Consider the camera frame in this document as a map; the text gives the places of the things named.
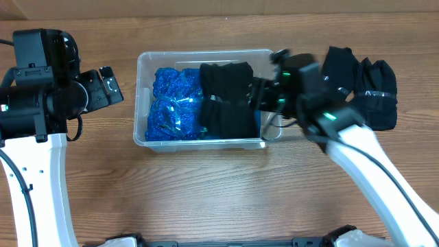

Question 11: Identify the clear plastic storage bin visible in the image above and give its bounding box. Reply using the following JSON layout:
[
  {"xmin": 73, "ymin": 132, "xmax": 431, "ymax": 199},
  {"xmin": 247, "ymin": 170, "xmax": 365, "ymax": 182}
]
[{"xmin": 132, "ymin": 48, "xmax": 284, "ymax": 153}]

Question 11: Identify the black taped garment front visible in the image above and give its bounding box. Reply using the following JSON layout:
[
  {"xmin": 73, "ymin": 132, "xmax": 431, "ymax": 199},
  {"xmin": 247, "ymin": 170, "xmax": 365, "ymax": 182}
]
[{"xmin": 198, "ymin": 62, "xmax": 259, "ymax": 139}]

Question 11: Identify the black taped garment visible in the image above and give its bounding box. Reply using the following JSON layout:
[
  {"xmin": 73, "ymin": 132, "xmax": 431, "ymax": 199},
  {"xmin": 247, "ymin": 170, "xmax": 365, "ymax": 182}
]
[
  {"xmin": 322, "ymin": 46, "xmax": 398, "ymax": 131},
  {"xmin": 198, "ymin": 62, "xmax": 259, "ymax": 139}
]

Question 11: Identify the blue sequin fabric bundle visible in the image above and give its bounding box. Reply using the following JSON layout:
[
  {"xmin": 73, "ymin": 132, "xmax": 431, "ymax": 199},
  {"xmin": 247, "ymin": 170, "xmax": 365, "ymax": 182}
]
[{"xmin": 145, "ymin": 67, "xmax": 206, "ymax": 141}]

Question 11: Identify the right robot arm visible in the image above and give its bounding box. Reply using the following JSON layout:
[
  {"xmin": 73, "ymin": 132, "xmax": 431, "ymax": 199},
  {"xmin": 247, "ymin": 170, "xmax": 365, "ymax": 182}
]
[{"xmin": 250, "ymin": 49, "xmax": 438, "ymax": 246}]

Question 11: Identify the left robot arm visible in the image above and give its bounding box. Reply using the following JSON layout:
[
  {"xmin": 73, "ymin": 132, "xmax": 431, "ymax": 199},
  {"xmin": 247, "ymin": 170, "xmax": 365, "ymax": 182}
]
[{"xmin": 1, "ymin": 29, "xmax": 123, "ymax": 246}]

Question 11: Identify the black taped garment back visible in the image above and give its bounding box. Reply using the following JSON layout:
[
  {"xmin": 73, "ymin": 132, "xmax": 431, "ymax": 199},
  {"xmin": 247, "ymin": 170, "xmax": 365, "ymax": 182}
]
[{"xmin": 322, "ymin": 46, "xmax": 398, "ymax": 131}]

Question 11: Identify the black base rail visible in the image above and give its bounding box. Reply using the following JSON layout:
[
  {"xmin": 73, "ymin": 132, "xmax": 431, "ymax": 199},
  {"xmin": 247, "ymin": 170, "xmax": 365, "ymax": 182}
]
[{"xmin": 82, "ymin": 236, "xmax": 330, "ymax": 247}]

